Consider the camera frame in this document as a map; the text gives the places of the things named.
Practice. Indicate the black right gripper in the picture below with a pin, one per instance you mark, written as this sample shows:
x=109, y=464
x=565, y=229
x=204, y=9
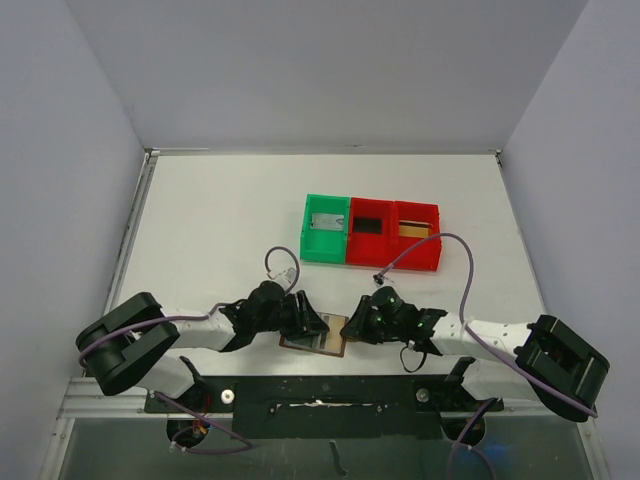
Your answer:
x=366, y=318

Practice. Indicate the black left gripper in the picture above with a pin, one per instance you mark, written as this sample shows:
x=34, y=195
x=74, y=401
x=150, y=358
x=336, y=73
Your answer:
x=300, y=315

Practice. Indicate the brown leather card holder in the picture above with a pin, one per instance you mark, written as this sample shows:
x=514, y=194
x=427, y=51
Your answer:
x=308, y=344

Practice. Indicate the gold card pocket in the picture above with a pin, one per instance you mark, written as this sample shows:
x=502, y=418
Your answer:
x=331, y=342
x=412, y=229

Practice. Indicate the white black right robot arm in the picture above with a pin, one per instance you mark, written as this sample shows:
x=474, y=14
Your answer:
x=544, y=360

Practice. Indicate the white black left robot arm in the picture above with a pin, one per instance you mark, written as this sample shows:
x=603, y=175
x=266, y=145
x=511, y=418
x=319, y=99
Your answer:
x=128, y=346

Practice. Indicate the black card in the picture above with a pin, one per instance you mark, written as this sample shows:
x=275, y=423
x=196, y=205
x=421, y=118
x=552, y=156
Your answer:
x=367, y=225

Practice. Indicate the green plastic bin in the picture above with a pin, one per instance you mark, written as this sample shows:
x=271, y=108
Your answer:
x=324, y=246

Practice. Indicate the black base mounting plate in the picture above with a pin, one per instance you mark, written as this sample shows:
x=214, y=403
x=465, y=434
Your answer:
x=338, y=407

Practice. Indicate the red plastic bin right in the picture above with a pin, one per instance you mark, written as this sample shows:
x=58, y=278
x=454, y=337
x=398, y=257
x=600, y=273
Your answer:
x=424, y=257

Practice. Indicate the red plastic bin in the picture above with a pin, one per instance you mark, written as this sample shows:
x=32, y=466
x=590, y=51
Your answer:
x=370, y=249
x=424, y=257

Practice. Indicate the red plastic bin middle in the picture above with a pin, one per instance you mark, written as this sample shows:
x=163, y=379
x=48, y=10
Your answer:
x=370, y=249

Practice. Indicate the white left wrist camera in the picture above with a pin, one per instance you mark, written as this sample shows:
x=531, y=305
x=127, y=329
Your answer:
x=285, y=278

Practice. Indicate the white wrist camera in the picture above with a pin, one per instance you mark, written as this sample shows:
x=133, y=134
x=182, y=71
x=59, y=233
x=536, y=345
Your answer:
x=285, y=278
x=381, y=280

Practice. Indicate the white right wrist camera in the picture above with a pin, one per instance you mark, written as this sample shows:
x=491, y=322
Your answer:
x=381, y=280

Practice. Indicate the aluminium left frame rail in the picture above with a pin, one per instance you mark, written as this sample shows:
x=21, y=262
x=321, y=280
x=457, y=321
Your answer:
x=144, y=181

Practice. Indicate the aluminium frame rail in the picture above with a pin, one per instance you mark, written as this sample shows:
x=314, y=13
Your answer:
x=84, y=400
x=144, y=181

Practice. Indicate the aluminium front frame rail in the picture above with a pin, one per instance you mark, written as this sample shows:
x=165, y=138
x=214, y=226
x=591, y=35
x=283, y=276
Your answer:
x=84, y=400

